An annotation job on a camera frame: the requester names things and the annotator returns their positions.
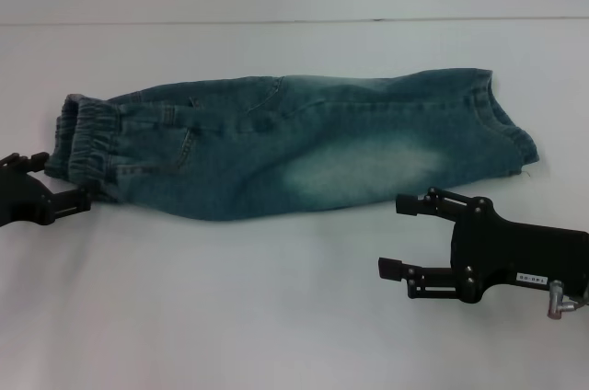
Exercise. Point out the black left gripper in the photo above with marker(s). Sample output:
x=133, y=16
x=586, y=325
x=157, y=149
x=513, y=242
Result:
x=20, y=199

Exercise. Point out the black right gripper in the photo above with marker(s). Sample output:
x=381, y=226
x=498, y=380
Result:
x=506, y=252

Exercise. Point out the blue denim shorts with cartoon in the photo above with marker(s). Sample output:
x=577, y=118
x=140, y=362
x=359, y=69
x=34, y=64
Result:
x=299, y=151

